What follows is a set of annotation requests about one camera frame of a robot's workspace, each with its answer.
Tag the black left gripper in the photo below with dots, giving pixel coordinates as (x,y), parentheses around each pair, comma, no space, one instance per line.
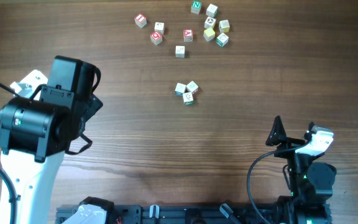
(92,104)

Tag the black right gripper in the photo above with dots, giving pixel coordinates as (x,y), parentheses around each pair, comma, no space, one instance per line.
(281,135)

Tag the wooden block blue side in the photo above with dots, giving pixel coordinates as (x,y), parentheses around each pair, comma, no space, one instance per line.
(180,89)

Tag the wooden block green picture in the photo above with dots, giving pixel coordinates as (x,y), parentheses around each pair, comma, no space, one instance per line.
(188,98)

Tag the wooden block red U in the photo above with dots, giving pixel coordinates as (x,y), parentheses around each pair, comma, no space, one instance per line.
(192,87)

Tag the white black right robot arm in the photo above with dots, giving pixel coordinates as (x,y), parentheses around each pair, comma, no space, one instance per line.
(310,182)

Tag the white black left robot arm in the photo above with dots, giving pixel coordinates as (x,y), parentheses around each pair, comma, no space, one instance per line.
(37,127)

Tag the wooden block red I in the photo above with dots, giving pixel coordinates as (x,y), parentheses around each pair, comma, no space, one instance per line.
(140,20)

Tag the wooden block red Q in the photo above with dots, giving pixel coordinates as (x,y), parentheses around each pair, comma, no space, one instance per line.
(156,37)

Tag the wooden block small picture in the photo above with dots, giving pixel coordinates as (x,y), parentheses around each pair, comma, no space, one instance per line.
(159,27)

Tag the wooden block plain picture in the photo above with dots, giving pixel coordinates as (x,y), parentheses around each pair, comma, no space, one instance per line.
(180,51)

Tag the wooden block green side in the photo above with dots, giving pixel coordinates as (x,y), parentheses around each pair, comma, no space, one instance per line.
(222,39)

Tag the wooden block red A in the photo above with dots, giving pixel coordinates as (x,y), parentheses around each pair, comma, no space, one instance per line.
(188,35)

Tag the wooden block yellow edge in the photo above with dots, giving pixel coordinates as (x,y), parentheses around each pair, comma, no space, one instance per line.
(224,26)

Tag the yellow top wooden block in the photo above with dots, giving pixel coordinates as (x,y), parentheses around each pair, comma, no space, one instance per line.
(209,34)

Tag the wooden block brown face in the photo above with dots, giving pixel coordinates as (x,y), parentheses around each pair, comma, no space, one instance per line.
(209,22)

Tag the wooden block green N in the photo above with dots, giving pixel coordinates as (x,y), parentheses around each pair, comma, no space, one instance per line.
(196,7)

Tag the wooden block green edge top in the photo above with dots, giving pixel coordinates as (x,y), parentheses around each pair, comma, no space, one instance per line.
(211,10)

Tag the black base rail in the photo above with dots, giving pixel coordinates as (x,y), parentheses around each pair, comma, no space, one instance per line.
(197,214)

